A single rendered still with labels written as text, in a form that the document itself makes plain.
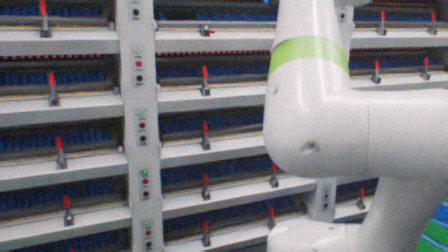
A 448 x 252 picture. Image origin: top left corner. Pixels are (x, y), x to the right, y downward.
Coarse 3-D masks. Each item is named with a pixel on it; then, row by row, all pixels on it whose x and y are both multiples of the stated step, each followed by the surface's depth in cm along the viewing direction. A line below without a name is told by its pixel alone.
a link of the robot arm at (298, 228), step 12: (276, 228) 86; (288, 228) 85; (300, 228) 85; (312, 228) 85; (324, 228) 85; (336, 228) 85; (276, 240) 83; (288, 240) 82; (300, 240) 82; (312, 240) 82; (324, 240) 82; (336, 240) 82
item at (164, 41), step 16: (160, 0) 136; (176, 0) 139; (160, 32) 127; (176, 32) 129; (192, 32) 131; (224, 32) 136; (240, 32) 138; (256, 32) 141; (272, 32) 143; (160, 48) 125; (176, 48) 127; (192, 48) 130; (208, 48) 132; (224, 48) 135; (240, 48) 137; (256, 48) 140
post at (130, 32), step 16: (112, 0) 125; (144, 0) 118; (144, 16) 120; (128, 32) 119; (144, 32) 121; (128, 48) 120; (128, 64) 121; (128, 80) 123; (128, 96) 124; (144, 96) 126; (128, 112) 126; (128, 128) 127; (128, 144) 128; (128, 160) 130; (144, 160) 132; (128, 176) 133; (160, 176) 136; (160, 192) 138; (144, 208) 137; (160, 208) 140; (160, 224) 141; (160, 240) 143
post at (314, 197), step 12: (336, 12) 148; (348, 12) 151; (348, 24) 152; (348, 36) 154; (348, 48) 155; (348, 60) 157; (324, 180) 169; (312, 192) 172; (312, 204) 173; (324, 216) 175
